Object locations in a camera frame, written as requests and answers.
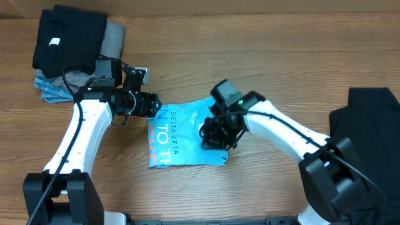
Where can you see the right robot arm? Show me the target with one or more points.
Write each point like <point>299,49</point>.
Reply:
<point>330,169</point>

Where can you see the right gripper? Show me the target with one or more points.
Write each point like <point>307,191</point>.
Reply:
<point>212,134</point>

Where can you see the black garment at right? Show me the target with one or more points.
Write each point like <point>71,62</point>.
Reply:
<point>371,122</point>

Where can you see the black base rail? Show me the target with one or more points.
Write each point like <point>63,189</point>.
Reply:
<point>267,221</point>

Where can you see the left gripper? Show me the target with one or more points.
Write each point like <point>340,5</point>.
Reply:
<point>147,104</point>

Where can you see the light blue printed t-shirt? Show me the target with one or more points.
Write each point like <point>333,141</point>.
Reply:
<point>174,140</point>

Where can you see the folded grey garment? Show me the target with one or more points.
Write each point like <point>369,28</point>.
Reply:
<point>112,45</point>

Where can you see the folded black garment on stack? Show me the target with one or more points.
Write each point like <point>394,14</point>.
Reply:
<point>68,39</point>

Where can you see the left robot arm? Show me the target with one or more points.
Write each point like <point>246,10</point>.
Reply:
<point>63,193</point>

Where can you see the folded blue jeans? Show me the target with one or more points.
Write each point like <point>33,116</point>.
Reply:
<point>50,93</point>

